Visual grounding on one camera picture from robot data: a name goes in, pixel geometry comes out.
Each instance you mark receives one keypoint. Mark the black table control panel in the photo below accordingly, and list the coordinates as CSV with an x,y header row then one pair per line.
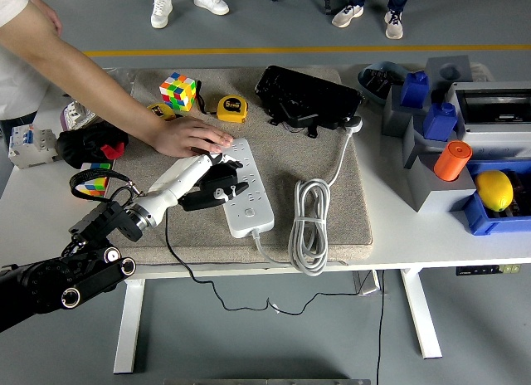
x,y
477,271

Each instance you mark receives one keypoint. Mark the person's right hand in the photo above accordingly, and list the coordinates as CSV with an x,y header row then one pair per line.
x,y
182,136

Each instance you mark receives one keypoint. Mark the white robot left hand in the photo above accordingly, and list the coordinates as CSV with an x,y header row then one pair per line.
x,y
174,181

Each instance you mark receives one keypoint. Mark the yellow tape measure 5m label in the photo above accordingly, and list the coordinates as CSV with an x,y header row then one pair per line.
x,y
231,109

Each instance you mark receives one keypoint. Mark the person's left hand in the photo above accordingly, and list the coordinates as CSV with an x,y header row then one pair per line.
x,y
47,16

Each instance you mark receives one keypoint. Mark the person's body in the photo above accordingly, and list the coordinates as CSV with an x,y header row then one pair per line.
x,y
16,90

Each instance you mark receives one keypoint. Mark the white circuit breaker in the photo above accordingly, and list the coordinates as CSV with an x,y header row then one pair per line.
x,y
29,146

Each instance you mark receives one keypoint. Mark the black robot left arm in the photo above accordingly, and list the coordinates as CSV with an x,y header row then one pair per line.
x,y
41,285

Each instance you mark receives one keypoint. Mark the black plastic tray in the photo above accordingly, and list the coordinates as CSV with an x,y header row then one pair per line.
x,y
307,90

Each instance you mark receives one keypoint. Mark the blue-grey bowl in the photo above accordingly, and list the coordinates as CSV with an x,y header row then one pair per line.
x,y
365,88

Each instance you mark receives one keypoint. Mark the grey shape holder block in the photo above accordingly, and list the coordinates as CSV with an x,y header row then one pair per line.
x,y
394,119
435,198
415,148

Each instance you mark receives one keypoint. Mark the blue square bottle block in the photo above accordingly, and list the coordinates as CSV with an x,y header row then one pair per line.
x,y
415,92

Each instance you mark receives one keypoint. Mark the metal bracket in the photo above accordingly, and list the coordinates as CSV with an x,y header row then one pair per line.
x,y
367,285

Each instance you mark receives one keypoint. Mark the black chair base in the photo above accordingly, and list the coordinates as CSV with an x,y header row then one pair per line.
x,y
325,1

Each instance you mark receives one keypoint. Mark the white table leg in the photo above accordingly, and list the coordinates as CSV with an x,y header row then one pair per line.
x,y
128,327
421,314

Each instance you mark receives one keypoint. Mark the white power strip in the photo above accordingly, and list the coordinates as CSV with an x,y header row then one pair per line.
x,y
253,219

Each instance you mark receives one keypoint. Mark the black cloth pouch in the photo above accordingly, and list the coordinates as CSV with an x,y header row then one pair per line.
x,y
79,146

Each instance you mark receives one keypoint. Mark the black plug adapter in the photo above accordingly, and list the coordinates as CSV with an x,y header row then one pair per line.
x,y
220,178

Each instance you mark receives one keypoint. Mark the small colourful puzzle cube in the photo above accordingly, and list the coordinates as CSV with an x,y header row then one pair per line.
x,y
93,186

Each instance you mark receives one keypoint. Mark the red plastic clip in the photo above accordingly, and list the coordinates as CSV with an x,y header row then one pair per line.
x,y
113,150

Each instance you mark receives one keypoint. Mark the orange cylinder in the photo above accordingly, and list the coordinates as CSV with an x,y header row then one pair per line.
x,y
452,161

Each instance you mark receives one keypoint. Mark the black parts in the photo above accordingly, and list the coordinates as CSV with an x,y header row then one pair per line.
x,y
522,198

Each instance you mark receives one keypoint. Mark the black binder clips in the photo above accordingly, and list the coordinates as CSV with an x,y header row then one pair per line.
x,y
379,84

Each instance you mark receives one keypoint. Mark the black power brick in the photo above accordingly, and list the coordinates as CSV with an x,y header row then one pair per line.
x,y
305,120

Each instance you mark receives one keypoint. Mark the grey electrical box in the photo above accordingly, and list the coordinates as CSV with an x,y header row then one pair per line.
x,y
498,140

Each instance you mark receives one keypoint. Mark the white sneaker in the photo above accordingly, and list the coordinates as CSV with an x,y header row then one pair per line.
x,y
161,11
211,1

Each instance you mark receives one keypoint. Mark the blue storage bin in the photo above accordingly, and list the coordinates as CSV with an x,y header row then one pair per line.
x,y
489,225

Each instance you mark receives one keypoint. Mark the yellow tape measure black label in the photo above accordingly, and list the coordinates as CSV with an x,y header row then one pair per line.
x,y
161,110

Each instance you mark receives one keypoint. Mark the blue hexagonal bottle block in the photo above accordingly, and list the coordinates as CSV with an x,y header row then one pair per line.
x,y
439,123

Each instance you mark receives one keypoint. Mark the grey sneaker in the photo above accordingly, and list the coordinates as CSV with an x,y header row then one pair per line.
x,y
394,26
347,16

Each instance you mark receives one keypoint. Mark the grey-brown mat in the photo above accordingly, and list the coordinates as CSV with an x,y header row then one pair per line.
x,y
290,161

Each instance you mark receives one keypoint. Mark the large colourful puzzle cube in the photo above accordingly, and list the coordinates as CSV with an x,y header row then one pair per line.
x,y
178,90

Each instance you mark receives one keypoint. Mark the yellow lemon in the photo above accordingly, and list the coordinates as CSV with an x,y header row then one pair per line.
x,y
493,190

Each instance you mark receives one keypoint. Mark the grey block with round hole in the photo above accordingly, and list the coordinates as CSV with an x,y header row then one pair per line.
x,y
435,65

